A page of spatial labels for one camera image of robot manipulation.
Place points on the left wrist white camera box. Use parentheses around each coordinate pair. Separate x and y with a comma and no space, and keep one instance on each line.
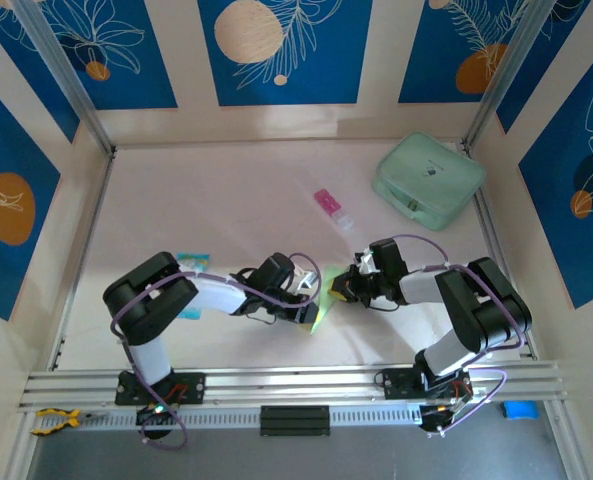
(306,280)

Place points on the mint green zip pouch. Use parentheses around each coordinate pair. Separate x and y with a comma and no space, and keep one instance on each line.
(426,170)

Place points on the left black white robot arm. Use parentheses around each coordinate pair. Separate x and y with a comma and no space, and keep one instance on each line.
(146,305)

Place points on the blue wet wipes packet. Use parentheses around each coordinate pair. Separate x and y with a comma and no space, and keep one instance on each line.
(193,261)

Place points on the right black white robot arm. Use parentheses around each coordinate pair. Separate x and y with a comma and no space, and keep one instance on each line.
(486,310)

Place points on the aluminium rail frame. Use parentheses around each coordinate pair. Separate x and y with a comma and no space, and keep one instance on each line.
(301,385)

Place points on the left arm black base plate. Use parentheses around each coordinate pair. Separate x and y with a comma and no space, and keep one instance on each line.
(193,387)

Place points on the light green paper sheet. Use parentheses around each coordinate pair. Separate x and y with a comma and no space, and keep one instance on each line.
(332,274)

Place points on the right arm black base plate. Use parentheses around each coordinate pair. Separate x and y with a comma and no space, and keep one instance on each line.
(396,384)

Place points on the black plastic block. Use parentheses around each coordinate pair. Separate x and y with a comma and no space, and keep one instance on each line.
(295,420)

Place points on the blue sponge block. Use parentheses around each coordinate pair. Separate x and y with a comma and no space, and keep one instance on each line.
(520,410)

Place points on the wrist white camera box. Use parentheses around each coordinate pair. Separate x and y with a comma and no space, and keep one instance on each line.
(306,280)
(366,261)

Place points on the pink capped clear tube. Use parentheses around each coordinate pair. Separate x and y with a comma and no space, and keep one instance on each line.
(328,201)

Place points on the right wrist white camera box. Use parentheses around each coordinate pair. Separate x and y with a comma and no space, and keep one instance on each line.
(366,261)

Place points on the aluminium side rail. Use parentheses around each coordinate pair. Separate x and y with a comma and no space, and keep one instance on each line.
(499,250)
(60,350)

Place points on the aluminium corner post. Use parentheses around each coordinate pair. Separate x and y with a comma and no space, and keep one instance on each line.
(507,75)
(67,75)

